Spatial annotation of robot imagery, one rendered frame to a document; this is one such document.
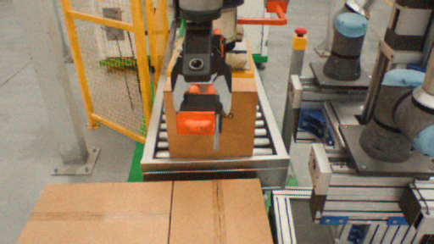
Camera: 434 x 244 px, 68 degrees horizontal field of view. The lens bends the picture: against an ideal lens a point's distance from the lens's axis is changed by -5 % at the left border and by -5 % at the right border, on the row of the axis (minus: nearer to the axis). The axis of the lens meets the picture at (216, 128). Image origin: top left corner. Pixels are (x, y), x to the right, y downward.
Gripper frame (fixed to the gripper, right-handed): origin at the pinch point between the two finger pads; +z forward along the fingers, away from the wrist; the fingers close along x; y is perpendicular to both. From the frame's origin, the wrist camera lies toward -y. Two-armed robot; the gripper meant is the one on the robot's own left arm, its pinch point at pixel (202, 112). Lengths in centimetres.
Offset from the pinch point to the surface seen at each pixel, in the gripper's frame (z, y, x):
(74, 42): 49, 175, 112
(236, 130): 51, 68, -9
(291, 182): 125, 115, -50
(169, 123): 47, 67, 21
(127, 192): 71, 47, 39
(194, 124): -0.6, -5.4, 1.0
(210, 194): 71, 48, 2
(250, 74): 11.8, 43.4, -12.0
